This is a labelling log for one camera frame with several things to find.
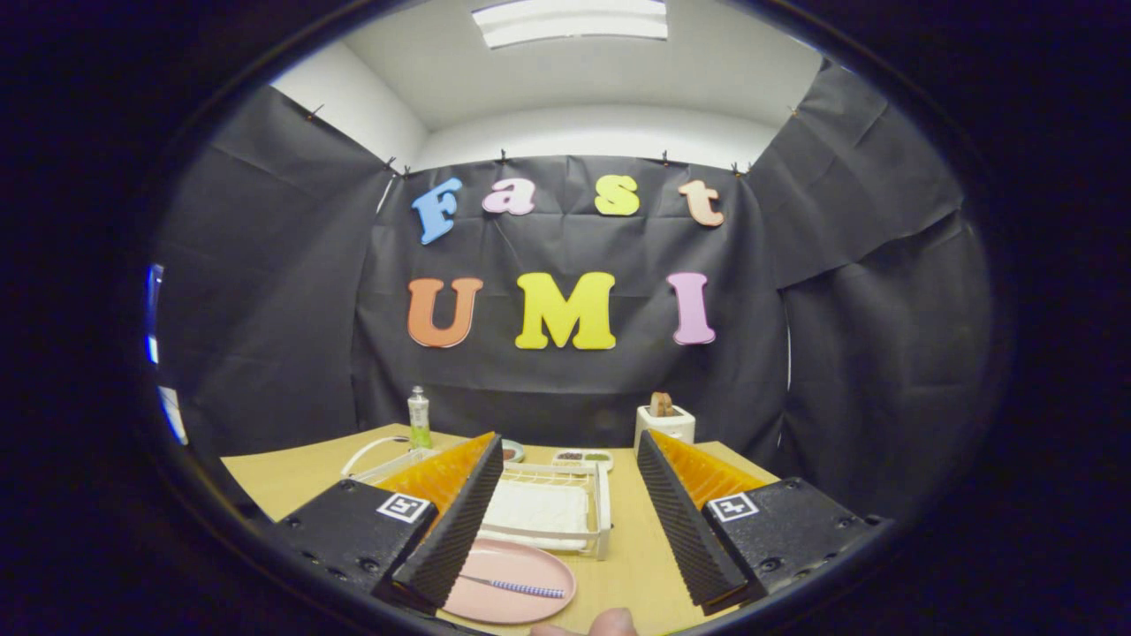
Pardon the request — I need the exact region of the white wire dish rack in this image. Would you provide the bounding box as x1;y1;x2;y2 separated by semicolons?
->
340;435;612;562

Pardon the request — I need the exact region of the green liquid bottle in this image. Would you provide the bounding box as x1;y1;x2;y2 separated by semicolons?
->
407;386;433;451

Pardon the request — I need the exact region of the black backdrop cloth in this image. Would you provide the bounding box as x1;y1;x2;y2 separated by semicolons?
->
150;57;995;522

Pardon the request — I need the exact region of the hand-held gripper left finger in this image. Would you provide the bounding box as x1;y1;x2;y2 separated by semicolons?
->
265;432;505;617

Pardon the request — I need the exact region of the pink plate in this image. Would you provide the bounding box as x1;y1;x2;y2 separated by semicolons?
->
439;538;578;625

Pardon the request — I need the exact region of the white compartment tray with seeds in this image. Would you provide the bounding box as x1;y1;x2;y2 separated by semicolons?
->
552;449;615;472

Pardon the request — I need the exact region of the white toaster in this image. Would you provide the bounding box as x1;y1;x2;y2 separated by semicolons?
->
634;405;696;460

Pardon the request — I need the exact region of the blue checked handle spoon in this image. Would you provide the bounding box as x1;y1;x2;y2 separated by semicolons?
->
458;572;566;600

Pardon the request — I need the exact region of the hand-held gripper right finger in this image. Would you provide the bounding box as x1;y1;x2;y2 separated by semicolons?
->
636;429;893;617

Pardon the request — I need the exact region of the blue and white board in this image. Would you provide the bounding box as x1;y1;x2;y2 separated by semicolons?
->
144;263;189;447

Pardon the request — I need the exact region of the ceiling light panel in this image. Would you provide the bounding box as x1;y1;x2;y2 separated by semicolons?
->
471;0;670;49

